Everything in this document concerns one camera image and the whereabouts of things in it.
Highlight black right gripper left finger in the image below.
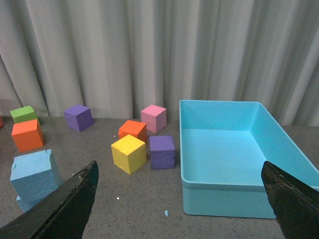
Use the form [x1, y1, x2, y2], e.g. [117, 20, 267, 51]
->
[0, 161, 99, 239]

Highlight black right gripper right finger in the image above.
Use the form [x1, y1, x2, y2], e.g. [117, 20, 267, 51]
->
[261, 161, 319, 239]

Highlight light blue foam cube cracked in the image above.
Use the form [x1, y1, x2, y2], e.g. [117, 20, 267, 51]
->
[10, 149, 63, 202]

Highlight light blue foam cube centre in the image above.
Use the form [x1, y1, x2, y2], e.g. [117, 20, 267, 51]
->
[16, 196, 43, 213]

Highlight orange foam cube left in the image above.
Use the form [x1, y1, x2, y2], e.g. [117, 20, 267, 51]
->
[11, 119, 44, 152]

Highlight orange foam cube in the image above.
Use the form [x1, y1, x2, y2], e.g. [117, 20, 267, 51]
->
[11, 119, 44, 152]
[118, 120, 147, 142]

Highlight yellow foam cube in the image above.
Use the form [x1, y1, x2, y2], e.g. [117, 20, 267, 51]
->
[111, 135, 147, 175]

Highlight light blue plastic bin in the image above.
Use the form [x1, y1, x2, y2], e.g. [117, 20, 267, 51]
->
[179, 100, 319, 219]

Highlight purple foam cube back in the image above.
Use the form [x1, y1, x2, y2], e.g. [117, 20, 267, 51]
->
[63, 105, 94, 132]

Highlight purple foam cube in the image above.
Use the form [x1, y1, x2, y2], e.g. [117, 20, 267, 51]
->
[63, 105, 94, 132]
[149, 135, 175, 170]

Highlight green foam cube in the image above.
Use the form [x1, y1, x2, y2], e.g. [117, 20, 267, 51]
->
[9, 106, 38, 123]

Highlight pink plastic bin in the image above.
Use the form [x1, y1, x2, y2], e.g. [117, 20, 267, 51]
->
[0, 116, 4, 128]

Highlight orange foam cube right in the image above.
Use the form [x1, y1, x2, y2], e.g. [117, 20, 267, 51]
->
[118, 120, 147, 142]

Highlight purple foam cube right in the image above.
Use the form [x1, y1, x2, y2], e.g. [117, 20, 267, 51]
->
[149, 135, 175, 170]

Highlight pink foam cube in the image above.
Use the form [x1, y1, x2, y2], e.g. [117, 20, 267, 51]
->
[141, 105, 167, 133]

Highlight grey white curtain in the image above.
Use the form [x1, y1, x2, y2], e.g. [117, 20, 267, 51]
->
[0, 0, 319, 126]

